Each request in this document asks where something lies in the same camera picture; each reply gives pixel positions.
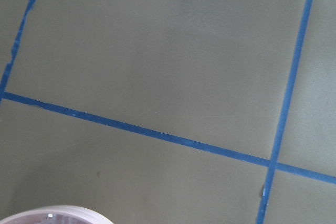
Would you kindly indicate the pink plastic bowl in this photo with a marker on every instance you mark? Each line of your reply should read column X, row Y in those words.
column 57, row 214

